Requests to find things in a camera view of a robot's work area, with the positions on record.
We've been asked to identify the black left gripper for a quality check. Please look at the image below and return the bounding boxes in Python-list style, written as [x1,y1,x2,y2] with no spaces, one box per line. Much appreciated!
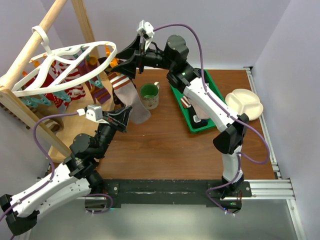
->
[95,105,133,158]

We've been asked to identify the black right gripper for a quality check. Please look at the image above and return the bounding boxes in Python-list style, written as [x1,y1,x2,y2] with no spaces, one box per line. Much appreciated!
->
[112,33,175,79]

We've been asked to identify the grey red striped sock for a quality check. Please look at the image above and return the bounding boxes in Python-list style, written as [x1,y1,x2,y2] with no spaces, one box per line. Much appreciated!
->
[180,96,210,120]
[107,72,151,125]

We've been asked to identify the maroon purple sock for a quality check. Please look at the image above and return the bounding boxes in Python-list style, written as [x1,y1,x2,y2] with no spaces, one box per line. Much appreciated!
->
[77,55,111,105]

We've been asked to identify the black white striped sock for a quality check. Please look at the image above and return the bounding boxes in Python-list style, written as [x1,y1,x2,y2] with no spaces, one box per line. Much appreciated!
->
[190,114,208,129]

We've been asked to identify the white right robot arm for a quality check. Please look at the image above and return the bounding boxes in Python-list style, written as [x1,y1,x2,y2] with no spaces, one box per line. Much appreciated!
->
[112,34,249,197]

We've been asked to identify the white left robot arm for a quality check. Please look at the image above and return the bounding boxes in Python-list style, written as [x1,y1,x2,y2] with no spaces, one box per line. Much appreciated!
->
[0,104,132,237]

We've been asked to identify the white oval sock hanger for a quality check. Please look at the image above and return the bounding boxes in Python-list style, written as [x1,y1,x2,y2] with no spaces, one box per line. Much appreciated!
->
[11,25,118,97]

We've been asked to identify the green ceramic mug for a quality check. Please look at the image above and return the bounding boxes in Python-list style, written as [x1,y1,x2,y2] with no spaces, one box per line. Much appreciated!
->
[140,81,160,110]

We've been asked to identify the green plastic tray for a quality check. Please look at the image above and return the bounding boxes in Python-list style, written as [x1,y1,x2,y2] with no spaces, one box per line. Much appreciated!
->
[167,68,238,133]

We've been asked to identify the red white striped sock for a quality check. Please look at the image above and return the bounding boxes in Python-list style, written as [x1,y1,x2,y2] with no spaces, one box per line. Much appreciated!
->
[23,59,87,109]

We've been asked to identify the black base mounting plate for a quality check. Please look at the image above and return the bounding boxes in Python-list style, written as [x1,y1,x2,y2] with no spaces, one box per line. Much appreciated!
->
[93,179,253,213]

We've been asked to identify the cream divided plate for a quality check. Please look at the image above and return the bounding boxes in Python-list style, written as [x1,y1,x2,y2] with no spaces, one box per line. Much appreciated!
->
[225,88,264,121]

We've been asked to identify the wooden drying rack frame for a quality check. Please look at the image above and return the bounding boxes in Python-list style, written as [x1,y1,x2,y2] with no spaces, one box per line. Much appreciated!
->
[0,0,116,163]

